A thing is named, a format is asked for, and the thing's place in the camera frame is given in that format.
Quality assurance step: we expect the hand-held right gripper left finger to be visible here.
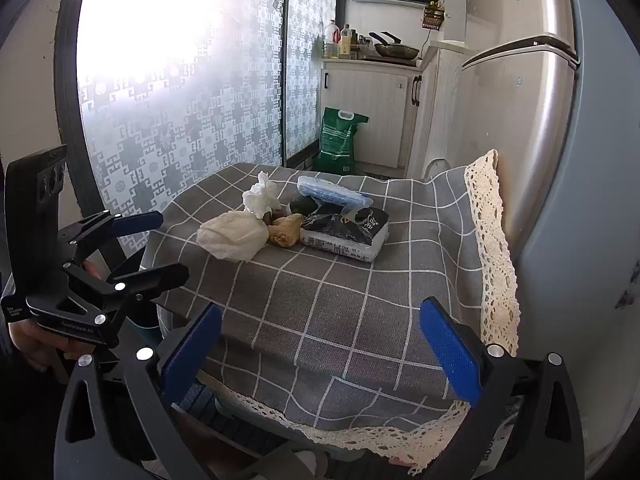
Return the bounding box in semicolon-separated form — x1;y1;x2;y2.
54;301;224;480

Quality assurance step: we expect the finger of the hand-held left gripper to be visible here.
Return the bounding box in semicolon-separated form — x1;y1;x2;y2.
61;260;192;348
56;210;165;256

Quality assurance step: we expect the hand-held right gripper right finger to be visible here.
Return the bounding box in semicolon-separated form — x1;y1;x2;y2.
419;297;587;480

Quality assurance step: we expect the white plastic bag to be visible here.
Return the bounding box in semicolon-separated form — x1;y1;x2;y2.
196;210;271;262

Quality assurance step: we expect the white tissue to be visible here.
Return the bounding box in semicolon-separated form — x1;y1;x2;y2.
242;171;283;220

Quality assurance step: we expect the brown paper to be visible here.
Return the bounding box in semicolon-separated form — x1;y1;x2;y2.
267;213;306;248

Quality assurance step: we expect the black tissue packet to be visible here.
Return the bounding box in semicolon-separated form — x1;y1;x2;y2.
299;203;390;263

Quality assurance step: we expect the blue tissue pack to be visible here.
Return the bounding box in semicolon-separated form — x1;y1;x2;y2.
296;175;373;209

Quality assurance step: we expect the person's left hand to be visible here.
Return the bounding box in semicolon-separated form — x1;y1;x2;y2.
7;321;70;373

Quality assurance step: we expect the dark teal bin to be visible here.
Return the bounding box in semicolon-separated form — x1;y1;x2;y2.
127;302;163;346

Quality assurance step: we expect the patterned frosted sliding door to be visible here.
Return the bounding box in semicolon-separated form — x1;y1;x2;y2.
55;0;341;221

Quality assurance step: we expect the grey checked lace tablecloth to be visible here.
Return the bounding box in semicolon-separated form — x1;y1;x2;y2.
140;149;521;478

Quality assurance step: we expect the dark green wrapper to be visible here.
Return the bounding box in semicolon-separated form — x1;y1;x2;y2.
289;195;318;217

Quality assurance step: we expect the white rounded board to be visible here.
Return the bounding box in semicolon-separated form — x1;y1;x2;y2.
422;157;453;181

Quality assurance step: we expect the green rice bag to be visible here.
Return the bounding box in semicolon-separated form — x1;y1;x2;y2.
312;106;370;176

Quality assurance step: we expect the silver white refrigerator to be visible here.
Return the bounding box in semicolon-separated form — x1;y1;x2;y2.
460;0;640;466

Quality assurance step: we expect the white kitchen cabinet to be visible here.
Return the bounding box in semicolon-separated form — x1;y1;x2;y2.
319;40;471;171

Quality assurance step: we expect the row of condiment bottles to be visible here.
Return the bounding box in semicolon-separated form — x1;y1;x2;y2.
322;19;376;61

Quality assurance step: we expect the dark frying pan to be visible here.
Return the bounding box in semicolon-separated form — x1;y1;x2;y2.
369;31;421;59

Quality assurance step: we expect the small hanging wire basket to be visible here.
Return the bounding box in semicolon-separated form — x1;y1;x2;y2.
422;0;446;30

